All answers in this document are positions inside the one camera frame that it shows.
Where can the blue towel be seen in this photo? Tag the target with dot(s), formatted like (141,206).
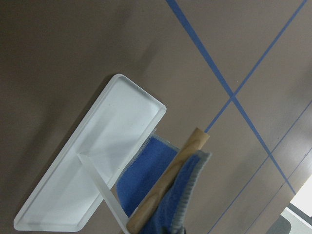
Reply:
(142,172)

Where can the wooden towel rack white base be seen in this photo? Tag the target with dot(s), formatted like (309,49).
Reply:
(85,172)

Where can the brown paper table cover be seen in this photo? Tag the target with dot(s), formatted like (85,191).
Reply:
(241,69)

